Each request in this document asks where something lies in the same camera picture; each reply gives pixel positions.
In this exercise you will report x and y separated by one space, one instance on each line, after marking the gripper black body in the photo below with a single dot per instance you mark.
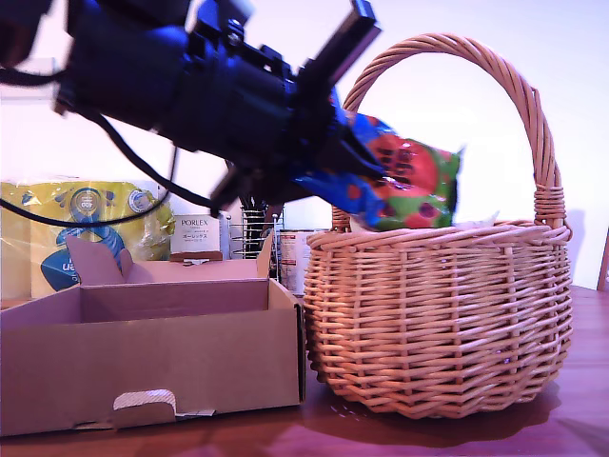
257 124

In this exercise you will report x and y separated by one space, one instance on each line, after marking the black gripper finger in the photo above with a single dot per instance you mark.
333 166
352 140

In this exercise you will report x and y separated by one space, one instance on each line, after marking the blue Terry's orange egg bag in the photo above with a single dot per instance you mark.
418 190

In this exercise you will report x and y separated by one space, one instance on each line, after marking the white Porlex box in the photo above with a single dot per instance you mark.
195 238

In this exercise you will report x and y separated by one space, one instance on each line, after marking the brown cardboard box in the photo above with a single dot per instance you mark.
143 362

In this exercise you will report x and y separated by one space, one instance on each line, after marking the tin can with white label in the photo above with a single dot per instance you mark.
290 262

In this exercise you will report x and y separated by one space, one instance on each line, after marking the brown wooden board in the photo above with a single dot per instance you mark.
190 257

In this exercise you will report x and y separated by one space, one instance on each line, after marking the yellow kitchen towel pack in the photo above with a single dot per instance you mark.
28 228

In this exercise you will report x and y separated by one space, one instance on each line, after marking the wooden chair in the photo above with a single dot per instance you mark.
604 266

